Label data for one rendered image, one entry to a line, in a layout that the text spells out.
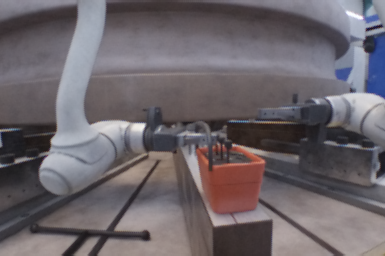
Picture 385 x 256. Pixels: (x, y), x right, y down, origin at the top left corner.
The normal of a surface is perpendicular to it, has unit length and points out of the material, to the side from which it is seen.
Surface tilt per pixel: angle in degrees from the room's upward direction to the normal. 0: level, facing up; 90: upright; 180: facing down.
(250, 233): 90
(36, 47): 90
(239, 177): 97
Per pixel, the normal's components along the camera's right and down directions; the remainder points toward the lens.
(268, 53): 0.38, 0.10
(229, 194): 0.15, 0.22
